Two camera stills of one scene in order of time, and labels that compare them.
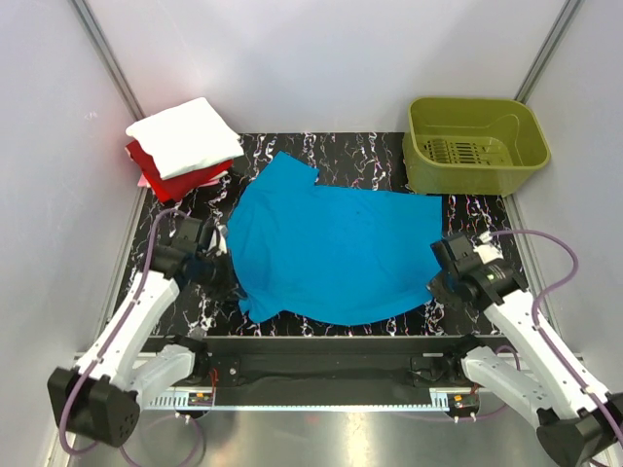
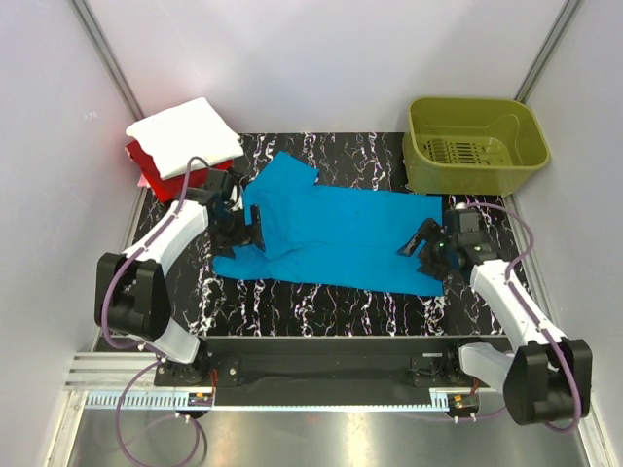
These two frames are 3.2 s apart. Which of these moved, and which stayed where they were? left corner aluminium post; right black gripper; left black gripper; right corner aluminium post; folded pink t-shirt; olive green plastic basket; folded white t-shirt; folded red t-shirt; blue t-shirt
Moved: right black gripper; left black gripper; blue t-shirt
Stayed: folded pink t-shirt; right corner aluminium post; left corner aluminium post; folded red t-shirt; olive green plastic basket; folded white t-shirt
